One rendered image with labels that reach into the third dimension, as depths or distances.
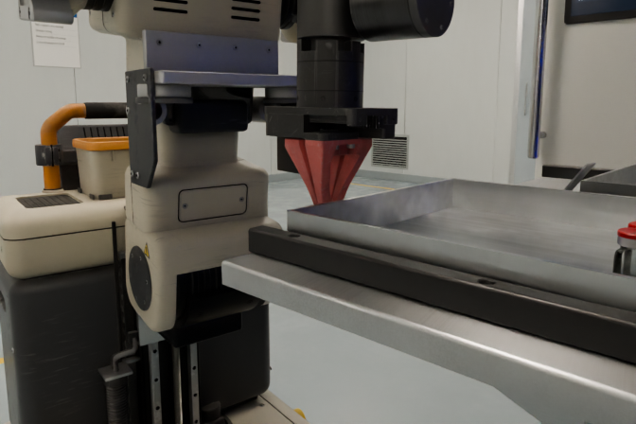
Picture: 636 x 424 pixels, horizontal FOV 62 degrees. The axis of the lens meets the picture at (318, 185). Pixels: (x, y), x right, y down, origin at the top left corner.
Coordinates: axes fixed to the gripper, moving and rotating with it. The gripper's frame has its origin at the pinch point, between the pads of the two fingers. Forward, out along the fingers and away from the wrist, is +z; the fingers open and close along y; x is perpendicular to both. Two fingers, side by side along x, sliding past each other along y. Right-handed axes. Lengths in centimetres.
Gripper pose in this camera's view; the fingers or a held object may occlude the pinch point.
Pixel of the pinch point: (327, 211)
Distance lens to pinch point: 47.2
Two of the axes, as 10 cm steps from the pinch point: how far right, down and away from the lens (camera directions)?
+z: -0.1, 9.9, 1.6
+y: 7.3, 1.2, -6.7
